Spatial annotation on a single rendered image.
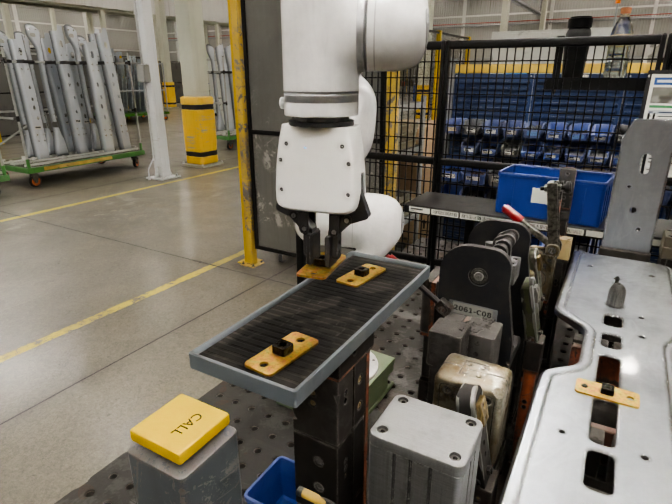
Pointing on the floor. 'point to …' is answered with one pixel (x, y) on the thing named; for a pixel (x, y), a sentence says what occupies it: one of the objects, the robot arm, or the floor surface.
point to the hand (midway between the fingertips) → (322, 247)
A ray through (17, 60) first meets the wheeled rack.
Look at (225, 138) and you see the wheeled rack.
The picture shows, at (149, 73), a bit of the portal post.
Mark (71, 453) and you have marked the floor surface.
